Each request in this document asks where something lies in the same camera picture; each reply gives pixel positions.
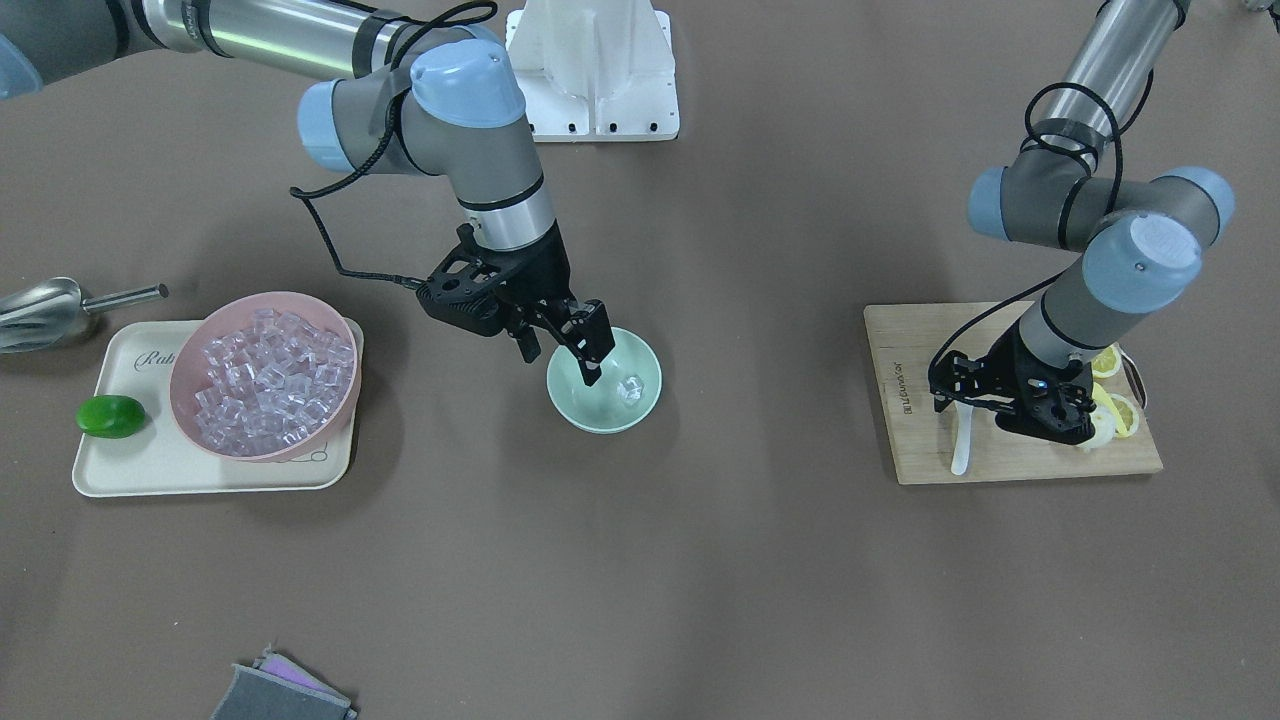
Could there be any pink bowl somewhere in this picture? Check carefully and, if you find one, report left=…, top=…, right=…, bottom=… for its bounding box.
left=169, top=291, right=364, bottom=462

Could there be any clear ice cube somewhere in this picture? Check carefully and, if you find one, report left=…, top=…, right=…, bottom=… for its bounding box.
left=616, top=374, right=646, bottom=407

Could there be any lemon slice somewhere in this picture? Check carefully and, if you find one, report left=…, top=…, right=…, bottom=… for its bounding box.
left=1107, top=393, right=1142, bottom=438

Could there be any pile of clear ice cubes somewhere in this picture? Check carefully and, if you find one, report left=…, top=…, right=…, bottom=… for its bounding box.
left=191, top=307, right=357, bottom=457

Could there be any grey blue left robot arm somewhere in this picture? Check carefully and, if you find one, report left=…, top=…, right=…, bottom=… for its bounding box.
left=928, top=1, right=1235, bottom=445

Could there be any metal ice scoop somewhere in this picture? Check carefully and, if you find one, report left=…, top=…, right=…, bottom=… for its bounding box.
left=1, top=277, right=169, bottom=354

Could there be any mint green bowl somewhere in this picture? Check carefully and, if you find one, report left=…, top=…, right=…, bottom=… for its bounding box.
left=547, top=327, right=663, bottom=434

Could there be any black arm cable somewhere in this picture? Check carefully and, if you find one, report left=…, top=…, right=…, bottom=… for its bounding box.
left=291, top=0, right=499, bottom=291
left=931, top=82, right=1156, bottom=386

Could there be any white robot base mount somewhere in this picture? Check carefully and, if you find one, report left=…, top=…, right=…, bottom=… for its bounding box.
left=506, top=1, right=681, bottom=143

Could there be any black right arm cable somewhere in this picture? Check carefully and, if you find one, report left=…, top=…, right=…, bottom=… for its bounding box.
left=291, top=0, right=499, bottom=291

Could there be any purple cloth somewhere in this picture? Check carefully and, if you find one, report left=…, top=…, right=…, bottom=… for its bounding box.
left=253, top=650, right=352, bottom=708

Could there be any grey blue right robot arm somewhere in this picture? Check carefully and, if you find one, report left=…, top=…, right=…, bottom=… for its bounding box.
left=3, top=1, right=614, bottom=386

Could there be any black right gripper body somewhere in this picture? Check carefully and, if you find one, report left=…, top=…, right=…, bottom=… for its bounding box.
left=474, top=225, right=573, bottom=331

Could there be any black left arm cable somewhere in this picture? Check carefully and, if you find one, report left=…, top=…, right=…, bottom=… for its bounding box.
left=931, top=82, right=1156, bottom=386

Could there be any white ceramic spoon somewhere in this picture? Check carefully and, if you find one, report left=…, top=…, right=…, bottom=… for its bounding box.
left=950, top=402, right=975, bottom=477

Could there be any green lime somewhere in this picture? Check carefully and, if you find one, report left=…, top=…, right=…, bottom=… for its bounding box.
left=76, top=395, right=147, bottom=439

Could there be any lemon slices stack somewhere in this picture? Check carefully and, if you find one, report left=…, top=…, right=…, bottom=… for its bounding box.
left=1091, top=345, right=1123, bottom=382

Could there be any wooden cutting board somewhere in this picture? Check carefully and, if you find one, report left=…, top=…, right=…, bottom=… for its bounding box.
left=863, top=302, right=1164, bottom=486

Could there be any yellow plastic knife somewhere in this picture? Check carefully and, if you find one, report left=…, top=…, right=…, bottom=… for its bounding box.
left=1092, top=382, right=1110, bottom=409

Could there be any cream rectangular tray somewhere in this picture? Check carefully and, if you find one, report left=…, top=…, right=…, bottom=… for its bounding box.
left=72, top=320, right=355, bottom=498

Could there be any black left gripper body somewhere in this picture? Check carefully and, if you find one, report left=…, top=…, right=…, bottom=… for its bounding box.
left=986, top=325, right=1097, bottom=446

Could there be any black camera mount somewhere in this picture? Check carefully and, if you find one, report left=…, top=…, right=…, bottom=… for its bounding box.
left=415, top=223, right=516, bottom=337

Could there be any grey folded cloth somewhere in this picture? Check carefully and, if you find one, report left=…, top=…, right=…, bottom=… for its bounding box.
left=210, top=665, right=358, bottom=719

